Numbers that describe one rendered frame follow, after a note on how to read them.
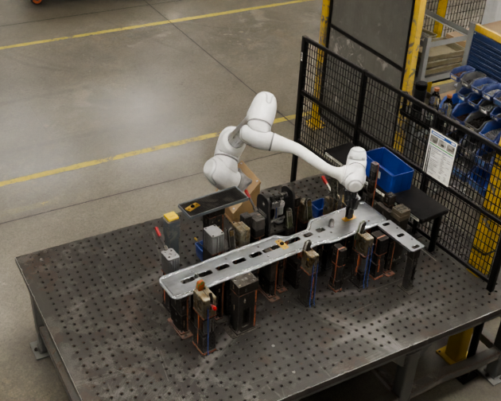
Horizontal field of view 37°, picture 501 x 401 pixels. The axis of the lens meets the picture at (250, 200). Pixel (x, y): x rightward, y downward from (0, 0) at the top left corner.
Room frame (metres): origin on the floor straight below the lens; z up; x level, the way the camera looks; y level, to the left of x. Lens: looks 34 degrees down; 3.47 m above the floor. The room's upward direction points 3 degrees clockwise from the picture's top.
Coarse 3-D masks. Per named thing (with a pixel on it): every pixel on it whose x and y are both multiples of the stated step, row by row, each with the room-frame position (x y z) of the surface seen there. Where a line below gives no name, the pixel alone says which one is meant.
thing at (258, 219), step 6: (252, 216) 3.37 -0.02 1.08; (258, 216) 3.37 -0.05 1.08; (264, 216) 3.38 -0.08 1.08; (252, 222) 3.36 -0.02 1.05; (258, 222) 3.34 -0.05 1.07; (264, 222) 3.36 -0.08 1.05; (252, 228) 3.35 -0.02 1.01; (258, 228) 3.34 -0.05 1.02; (264, 228) 3.36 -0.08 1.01; (252, 234) 3.35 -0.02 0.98; (258, 234) 3.34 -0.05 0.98; (252, 240) 3.35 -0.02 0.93; (258, 252) 3.35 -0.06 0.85; (258, 270) 3.35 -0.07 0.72
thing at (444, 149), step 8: (432, 128) 3.81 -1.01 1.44; (432, 136) 3.80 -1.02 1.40; (440, 136) 3.75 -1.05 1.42; (448, 136) 3.71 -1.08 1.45; (432, 144) 3.79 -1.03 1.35; (440, 144) 3.74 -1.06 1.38; (448, 144) 3.70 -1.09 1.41; (456, 144) 3.65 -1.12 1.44; (432, 152) 3.78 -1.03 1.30; (440, 152) 3.73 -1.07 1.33; (448, 152) 3.69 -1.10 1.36; (456, 152) 3.64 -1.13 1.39; (424, 160) 3.82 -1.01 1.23; (432, 160) 3.77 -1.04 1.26; (440, 160) 3.72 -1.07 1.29; (448, 160) 3.68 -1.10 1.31; (432, 168) 3.76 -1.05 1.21; (440, 168) 3.72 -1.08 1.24; (448, 168) 3.67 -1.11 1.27; (432, 176) 3.75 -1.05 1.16; (440, 176) 3.71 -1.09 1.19; (448, 176) 3.66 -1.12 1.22; (448, 184) 3.65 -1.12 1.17
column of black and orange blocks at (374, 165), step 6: (372, 162) 3.81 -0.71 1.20; (372, 168) 3.80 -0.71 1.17; (378, 168) 3.80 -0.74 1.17; (372, 174) 3.79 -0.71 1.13; (372, 180) 3.79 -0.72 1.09; (372, 186) 3.79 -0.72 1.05; (372, 192) 3.79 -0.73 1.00; (366, 198) 3.81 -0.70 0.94; (372, 198) 3.79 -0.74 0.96; (372, 204) 3.80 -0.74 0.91
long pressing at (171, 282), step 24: (336, 216) 3.52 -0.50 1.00; (360, 216) 3.53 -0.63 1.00; (384, 216) 3.55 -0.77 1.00; (264, 240) 3.26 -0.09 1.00; (312, 240) 3.28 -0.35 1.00; (336, 240) 3.30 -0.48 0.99; (216, 264) 3.04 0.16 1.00; (240, 264) 3.05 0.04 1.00; (264, 264) 3.06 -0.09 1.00; (168, 288) 2.84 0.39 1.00; (192, 288) 2.84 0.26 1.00
